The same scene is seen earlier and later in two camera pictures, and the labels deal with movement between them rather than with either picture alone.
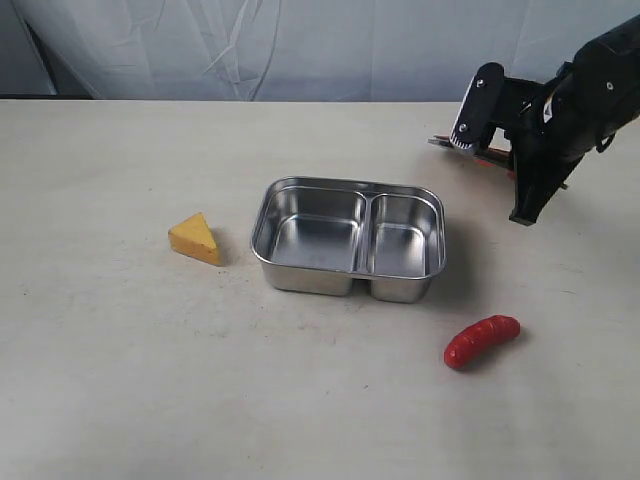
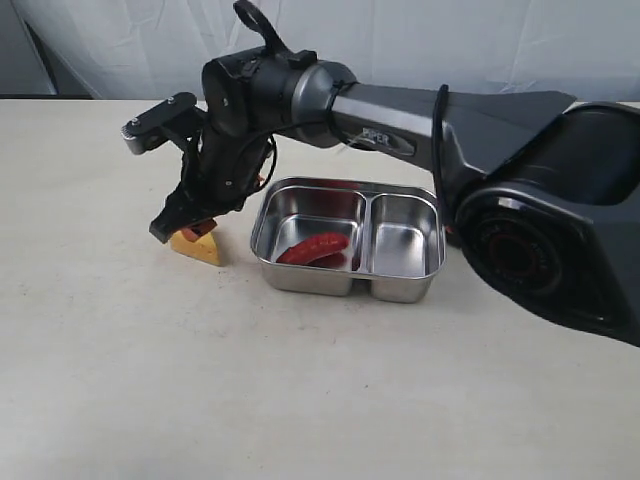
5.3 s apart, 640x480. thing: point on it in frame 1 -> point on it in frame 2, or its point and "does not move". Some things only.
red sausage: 472,342 -> 323,250
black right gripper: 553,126 -> 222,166
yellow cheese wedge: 193,237 does not move
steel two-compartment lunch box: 318,236 does not move
